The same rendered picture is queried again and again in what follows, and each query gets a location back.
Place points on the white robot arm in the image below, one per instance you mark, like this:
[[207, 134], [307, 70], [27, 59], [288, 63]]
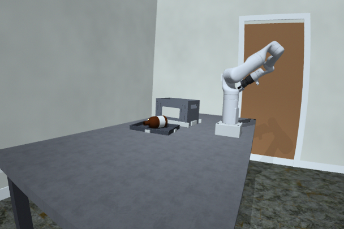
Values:
[[230, 112]]

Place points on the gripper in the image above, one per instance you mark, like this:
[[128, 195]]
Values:
[[248, 80]]

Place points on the brown glass bottle with white label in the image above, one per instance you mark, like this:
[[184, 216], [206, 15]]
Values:
[[156, 122]]

